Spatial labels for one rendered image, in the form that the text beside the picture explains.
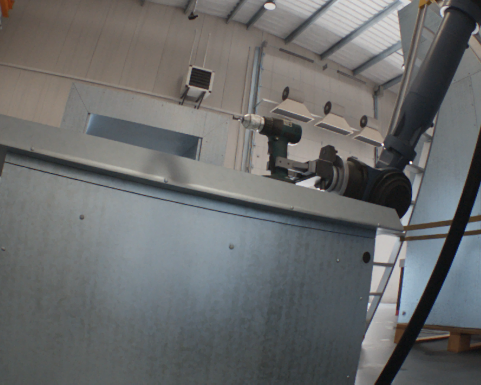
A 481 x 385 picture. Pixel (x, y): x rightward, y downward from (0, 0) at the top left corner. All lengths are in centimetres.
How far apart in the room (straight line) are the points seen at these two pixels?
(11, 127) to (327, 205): 67
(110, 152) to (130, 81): 1081
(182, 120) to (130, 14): 987
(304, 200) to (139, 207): 33
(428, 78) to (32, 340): 128
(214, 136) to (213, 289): 221
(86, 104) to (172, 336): 224
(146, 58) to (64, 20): 293
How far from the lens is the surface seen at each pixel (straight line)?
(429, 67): 137
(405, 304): 342
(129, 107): 288
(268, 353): 90
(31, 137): 74
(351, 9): 1225
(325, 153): 122
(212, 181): 79
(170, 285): 79
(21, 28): 1241
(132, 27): 1237
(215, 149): 294
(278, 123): 113
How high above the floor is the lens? 44
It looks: 14 degrees up
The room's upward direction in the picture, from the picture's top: 7 degrees clockwise
